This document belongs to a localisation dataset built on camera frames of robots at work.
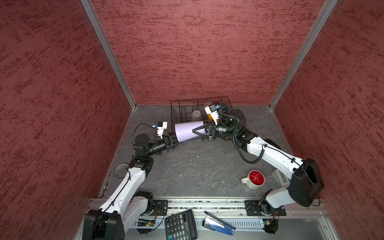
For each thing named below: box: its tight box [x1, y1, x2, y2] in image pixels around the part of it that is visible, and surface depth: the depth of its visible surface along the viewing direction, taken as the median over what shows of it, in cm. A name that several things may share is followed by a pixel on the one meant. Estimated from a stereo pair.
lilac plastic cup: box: [174, 120, 206, 143], surface depth 64 cm
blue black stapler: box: [202, 217, 234, 236], surface depth 69 cm
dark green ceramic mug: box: [219, 102, 228, 112], surface depth 105 cm
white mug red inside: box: [241, 169, 266, 190], surface depth 80 cm
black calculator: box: [164, 209, 198, 240], surface depth 69 cm
